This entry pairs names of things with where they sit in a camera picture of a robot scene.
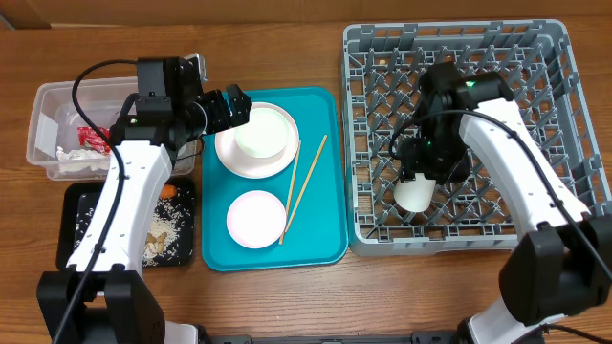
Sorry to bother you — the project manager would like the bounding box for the white paper cup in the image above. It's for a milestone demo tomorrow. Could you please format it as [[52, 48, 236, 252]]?
[[393, 173, 436, 213]]

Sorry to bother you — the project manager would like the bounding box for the orange carrot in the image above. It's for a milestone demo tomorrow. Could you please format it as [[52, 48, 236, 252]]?
[[159, 184, 178, 200]]

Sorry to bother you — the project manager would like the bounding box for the pink bowl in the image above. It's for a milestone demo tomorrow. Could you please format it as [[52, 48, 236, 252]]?
[[226, 190, 287, 249]]

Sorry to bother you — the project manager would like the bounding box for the red snack wrapper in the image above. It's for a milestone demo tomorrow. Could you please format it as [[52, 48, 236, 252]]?
[[77, 126, 111, 155]]

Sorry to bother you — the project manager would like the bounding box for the peanuts and rice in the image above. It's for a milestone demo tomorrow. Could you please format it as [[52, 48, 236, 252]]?
[[74, 193, 195, 268]]

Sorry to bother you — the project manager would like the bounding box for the white napkin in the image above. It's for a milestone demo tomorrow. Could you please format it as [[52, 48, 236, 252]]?
[[55, 146, 110, 173]]

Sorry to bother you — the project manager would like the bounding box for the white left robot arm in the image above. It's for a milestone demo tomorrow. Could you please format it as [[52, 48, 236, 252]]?
[[36, 54, 252, 343]]

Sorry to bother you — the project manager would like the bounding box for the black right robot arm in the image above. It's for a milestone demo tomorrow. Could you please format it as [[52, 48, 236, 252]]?
[[388, 62, 611, 343]]

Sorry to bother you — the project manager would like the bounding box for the grey dishwasher rack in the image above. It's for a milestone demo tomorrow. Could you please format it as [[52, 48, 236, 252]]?
[[341, 19, 611, 256]]

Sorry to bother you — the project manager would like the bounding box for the pale green bowl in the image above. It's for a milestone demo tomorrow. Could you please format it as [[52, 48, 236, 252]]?
[[234, 107, 288, 159]]

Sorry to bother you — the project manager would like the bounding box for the pink plate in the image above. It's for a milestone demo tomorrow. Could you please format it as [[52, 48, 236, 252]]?
[[214, 102, 299, 179]]

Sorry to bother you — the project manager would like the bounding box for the right wooden chopstick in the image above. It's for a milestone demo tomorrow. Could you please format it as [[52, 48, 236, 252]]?
[[283, 134, 328, 235]]

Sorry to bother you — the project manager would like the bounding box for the black plastic tray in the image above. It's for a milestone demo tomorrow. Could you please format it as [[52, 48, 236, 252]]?
[[55, 177, 197, 269]]

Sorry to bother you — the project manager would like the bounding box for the clear plastic bin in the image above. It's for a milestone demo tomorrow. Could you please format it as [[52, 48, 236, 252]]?
[[26, 75, 198, 182]]

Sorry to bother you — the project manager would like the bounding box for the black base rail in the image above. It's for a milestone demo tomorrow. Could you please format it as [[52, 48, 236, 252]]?
[[199, 331, 469, 344]]

